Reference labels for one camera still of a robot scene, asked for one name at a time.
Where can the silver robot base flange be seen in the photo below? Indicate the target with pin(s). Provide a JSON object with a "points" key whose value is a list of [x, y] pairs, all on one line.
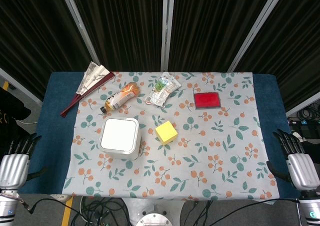
{"points": [[154, 217]]}

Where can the folding paper fan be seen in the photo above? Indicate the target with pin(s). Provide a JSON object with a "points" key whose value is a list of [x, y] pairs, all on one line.
{"points": [[87, 85]]}

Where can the yellow cube block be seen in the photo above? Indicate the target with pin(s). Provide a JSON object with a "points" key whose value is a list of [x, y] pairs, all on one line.
{"points": [[166, 132]]}

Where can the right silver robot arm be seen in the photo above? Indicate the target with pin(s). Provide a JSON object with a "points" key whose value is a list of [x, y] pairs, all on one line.
{"points": [[310, 208]]}

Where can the black power strip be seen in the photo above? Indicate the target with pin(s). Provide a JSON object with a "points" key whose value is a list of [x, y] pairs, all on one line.
{"points": [[303, 125]]}

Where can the silver aluminium frame post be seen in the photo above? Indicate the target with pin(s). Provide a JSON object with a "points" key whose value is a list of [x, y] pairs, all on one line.
{"points": [[78, 23], [255, 28], [167, 28]]}

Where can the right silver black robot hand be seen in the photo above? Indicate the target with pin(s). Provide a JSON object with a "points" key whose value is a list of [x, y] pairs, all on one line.
{"points": [[301, 169]]}

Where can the blue table cover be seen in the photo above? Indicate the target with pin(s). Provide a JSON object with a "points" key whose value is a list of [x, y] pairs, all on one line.
{"points": [[52, 125]]}

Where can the white square lidded bin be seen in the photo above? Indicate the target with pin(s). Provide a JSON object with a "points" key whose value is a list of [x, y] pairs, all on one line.
{"points": [[120, 138]]}

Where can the black curtain backdrop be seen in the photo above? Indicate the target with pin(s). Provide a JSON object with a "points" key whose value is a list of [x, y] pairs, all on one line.
{"points": [[120, 23]]}

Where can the red square pad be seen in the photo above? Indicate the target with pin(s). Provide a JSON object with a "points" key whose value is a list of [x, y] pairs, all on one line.
{"points": [[207, 100]]}

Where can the crumpled snack packet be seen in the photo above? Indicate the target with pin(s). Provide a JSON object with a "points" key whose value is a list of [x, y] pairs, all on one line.
{"points": [[161, 92]]}

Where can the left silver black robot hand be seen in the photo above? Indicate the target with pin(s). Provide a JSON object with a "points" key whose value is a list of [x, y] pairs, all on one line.
{"points": [[13, 167]]}

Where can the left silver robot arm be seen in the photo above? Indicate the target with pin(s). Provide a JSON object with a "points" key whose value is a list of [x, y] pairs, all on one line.
{"points": [[7, 206]]}

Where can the floral patterned tablecloth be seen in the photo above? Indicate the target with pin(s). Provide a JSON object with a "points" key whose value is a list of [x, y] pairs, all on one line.
{"points": [[170, 166]]}

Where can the orange juice bottle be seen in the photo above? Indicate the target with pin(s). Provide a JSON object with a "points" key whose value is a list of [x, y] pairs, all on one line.
{"points": [[122, 96]]}

